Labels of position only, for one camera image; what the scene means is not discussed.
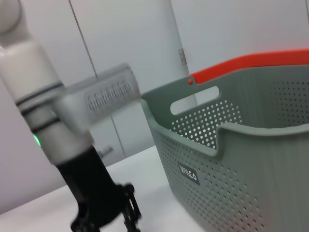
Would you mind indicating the grey door hinge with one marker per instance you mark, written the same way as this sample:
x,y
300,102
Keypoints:
x,y
182,56

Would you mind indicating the orange bin clip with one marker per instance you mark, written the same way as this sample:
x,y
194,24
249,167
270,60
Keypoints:
x,y
241,64

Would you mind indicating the left gripper metal connector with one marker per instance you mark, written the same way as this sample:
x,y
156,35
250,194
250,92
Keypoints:
x,y
106,151

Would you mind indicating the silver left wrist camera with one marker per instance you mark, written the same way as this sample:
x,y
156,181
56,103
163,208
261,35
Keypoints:
x,y
103,96

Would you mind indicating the grey perforated storage bin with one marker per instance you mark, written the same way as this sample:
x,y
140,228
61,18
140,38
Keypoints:
x,y
229,181

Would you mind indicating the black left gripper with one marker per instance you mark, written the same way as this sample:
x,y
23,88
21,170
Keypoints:
x,y
91,193

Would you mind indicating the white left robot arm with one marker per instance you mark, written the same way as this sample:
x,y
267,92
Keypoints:
x,y
36,84

